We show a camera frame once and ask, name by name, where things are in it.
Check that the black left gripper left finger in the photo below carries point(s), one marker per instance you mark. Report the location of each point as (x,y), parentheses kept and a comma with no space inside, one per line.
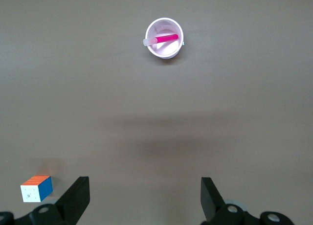
(71,205)

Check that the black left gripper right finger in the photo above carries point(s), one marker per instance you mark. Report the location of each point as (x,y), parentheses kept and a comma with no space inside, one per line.
(215,208)

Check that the pink marker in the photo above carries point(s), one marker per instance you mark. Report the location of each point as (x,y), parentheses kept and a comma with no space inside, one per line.
(166,38)

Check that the colourful puzzle cube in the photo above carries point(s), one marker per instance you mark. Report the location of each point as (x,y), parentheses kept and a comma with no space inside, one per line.
(30,193)

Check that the translucent pink plastic cup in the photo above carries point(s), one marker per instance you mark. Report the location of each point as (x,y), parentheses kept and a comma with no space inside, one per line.
(166,52)

